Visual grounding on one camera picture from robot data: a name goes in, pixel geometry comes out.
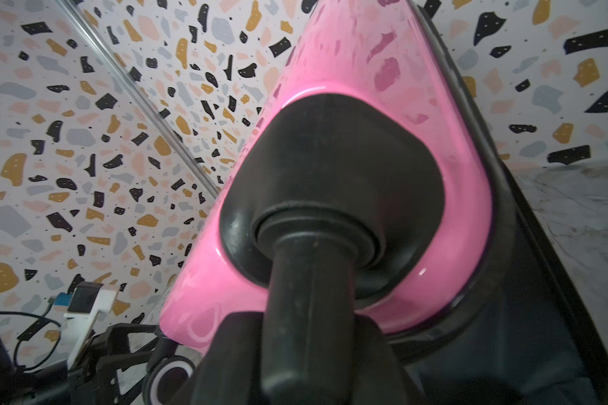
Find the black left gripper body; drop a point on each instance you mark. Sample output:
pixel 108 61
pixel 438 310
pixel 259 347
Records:
pixel 94 380

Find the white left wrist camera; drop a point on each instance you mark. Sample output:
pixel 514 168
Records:
pixel 89 300

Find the pink hard-shell suitcase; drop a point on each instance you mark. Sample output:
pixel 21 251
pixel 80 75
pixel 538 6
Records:
pixel 371 247

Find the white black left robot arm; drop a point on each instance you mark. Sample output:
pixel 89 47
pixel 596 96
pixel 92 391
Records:
pixel 22 385

